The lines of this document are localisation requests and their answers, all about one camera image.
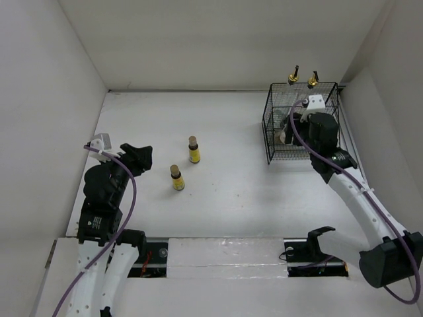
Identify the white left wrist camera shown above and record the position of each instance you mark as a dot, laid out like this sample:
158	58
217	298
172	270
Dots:
100	142

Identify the yellow label bottle near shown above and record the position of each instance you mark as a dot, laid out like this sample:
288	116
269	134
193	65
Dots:
178	182

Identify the glass bottle dark contents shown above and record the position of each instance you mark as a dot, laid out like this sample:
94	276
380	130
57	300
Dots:
312	82

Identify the white spice jar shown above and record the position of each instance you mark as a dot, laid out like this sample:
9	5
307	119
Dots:
283	137

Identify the yellow label bottle far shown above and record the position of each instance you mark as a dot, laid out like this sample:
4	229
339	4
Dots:
194	154

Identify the metal base rail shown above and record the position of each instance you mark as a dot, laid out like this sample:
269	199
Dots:
233	258

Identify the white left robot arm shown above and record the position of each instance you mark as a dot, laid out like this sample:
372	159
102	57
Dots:
107	250

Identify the glass bottle gold pourer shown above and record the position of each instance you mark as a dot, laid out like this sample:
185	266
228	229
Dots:
289	93

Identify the black wire basket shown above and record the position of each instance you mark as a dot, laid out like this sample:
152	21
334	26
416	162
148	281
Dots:
280	99

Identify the brown spice jar black lid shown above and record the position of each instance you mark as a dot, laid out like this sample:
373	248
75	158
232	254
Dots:
284	122

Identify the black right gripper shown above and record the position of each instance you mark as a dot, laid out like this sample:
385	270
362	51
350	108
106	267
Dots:
307	121

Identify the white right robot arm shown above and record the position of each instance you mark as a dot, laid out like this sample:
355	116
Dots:
390	253

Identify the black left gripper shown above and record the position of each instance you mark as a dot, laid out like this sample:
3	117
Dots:
139	158

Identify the yellow label bottle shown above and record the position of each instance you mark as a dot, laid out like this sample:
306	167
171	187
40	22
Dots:
194	154
178	182

